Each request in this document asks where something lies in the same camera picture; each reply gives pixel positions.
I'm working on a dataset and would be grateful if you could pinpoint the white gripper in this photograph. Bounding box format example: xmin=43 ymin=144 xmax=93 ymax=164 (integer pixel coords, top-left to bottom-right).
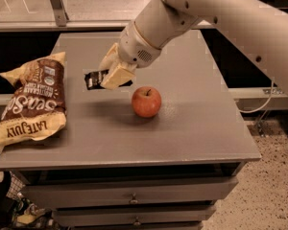
xmin=99 ymin=21 xmax=161 ymax=90

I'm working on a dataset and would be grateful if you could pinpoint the dark rxbar chocolate bar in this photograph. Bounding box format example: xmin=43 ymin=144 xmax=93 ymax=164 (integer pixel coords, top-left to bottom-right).
xmin=84 ymin=70 xmax=132 ymax=90

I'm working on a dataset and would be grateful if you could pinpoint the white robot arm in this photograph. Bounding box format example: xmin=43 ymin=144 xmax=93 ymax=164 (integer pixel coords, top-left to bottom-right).
xmin=99 ymin=0 xmax=288 ymax=95

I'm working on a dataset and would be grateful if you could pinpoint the brown yellow chip bag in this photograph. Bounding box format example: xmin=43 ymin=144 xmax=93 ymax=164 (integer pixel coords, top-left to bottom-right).
xmin=0 ymin=52 xmax=66 ymax=148

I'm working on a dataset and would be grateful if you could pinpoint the red apple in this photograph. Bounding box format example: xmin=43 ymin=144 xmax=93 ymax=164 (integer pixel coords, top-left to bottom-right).
xmin=132 ymin=86 xmax=161 ymax=118

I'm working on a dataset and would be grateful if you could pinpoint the gray drawer cabinet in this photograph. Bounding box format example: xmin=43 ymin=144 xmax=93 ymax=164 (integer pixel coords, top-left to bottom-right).
xmin=0 ymin=30 xmax=260 ymax=230

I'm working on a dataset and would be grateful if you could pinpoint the top drawer metal knob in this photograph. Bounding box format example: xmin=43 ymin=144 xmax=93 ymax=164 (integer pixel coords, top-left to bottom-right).
xmin=129 ymin=194 xmax=138 ymax=205

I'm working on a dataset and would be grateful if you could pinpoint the drawer metal knob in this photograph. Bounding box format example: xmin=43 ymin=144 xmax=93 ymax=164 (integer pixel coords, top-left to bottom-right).
xmin=133 ymin=218 xmax=142 ymax=226
xmin=129 ymin=194 xmax=138 ymax=205

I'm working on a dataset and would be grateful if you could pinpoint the gray drawer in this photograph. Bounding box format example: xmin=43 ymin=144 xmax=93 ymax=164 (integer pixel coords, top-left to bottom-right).
xmin=22 ymin=176 xmax=238 ymax=209
xmin=53 ymin=205 xmax=215 ymax=226

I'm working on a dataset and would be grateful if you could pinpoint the top gray drawer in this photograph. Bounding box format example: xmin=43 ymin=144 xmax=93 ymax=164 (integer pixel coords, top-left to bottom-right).
xmin=22 ymin=176 xmax=238 ymax=209

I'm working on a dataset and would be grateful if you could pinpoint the clutter pile at left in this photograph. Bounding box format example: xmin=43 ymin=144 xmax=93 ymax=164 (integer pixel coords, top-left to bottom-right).
xmin=0 ymin=171 xmax=61 ymax=230

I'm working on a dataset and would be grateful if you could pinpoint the metal railing frame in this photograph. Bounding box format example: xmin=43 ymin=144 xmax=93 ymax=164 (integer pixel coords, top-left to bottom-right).
xmin=0 ymin=0 xmax=288 ymax=34

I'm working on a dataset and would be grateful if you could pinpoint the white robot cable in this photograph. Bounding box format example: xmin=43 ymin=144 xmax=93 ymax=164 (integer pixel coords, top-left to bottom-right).
xmin=237 ymin=79 xmax=276 ymax=114

